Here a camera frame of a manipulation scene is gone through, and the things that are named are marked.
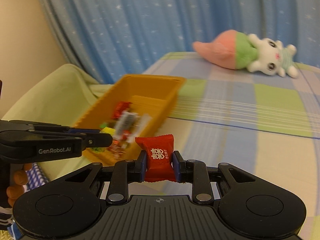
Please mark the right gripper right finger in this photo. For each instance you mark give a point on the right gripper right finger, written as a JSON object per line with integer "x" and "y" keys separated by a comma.
{"x": 195, "y": 173}

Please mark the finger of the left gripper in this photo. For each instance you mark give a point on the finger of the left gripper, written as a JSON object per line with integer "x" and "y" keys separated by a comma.
{"x": 21, "y": 125}
{"x": 89, "y": 140}

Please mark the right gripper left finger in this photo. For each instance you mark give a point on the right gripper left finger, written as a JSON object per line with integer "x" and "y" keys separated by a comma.
{"x": 126, "y": 172}

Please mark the green candy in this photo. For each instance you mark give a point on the green candy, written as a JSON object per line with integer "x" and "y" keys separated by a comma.
{"x": 104, "y": 125}

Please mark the small red foil candy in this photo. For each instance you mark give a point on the small red foil candy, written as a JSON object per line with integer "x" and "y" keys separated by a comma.
{"x": 159, "y": 157}

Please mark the grey dark snack packet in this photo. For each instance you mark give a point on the grey dark snack packet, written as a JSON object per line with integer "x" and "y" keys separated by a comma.
{"x": 125, "y": 121}

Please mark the large red candy packet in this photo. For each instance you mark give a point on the large red candy packet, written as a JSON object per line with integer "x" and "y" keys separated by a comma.
{"x": 120, "y": 107}

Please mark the orange plastic tray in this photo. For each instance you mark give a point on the orange plastic tray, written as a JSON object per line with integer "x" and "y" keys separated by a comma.
{"x": 155, "y": 95}

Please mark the yellow green candy packet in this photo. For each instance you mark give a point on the yellow green candy packet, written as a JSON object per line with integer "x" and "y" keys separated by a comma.
{"x": 108, "y": 130}

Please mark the silver bone-shaped snack pouch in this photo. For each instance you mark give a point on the silver bone-shaped snack pouch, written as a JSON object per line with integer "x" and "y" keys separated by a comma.
{"x": 141, "y": 124}

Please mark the person's left hand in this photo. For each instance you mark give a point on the person's left hand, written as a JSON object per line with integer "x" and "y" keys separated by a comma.
{"x": 17, "y": 189}

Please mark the blue checkered bag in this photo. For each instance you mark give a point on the blue checkered bag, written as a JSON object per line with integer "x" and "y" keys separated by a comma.
{"x": 36, "y": 178}

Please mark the light green sofa cover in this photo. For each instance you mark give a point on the light green sofa cover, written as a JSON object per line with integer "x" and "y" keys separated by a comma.
{"x": 62, "y": 97}

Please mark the blue star curtain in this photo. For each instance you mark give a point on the blue star curtain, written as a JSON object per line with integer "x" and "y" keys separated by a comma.
{"x": 110, "y": 38}

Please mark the rabbit carrot plush toy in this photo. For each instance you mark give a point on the rabbit carrot plush toy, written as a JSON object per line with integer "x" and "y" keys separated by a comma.
{"x": 235, "y": 50}

